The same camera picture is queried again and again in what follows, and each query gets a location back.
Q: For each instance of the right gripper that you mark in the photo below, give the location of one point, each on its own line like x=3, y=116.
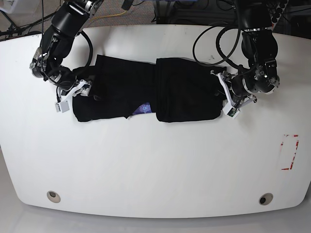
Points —
x=62, y=77

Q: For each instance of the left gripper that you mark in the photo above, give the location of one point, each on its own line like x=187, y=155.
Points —
x=236, y=91

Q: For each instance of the black T-shirt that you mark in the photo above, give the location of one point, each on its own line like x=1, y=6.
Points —
x=175, y=89

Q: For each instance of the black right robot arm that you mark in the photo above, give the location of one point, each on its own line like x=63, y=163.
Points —
x=56, y=43

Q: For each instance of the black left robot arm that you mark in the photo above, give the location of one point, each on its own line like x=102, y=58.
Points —
x=259, y=47

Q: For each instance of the red tape rectangle marking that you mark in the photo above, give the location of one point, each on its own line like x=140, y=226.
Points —
x=288, y=151

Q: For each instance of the right table grommet hole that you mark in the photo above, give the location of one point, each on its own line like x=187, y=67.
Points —
x=266, y=199

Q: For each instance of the table grommet hole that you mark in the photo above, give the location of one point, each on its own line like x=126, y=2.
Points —
x=53, y=197
x=266, y=199

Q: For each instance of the left table grommet hole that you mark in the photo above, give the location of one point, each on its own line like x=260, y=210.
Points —
x=53, y=197

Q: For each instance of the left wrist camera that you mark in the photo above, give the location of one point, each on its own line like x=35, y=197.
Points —
x=230, y=111

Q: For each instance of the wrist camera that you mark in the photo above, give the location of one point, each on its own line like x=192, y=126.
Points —
x=62, y=106
x=230, y=111

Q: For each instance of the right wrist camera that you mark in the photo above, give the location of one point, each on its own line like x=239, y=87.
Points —
x=62, y=106

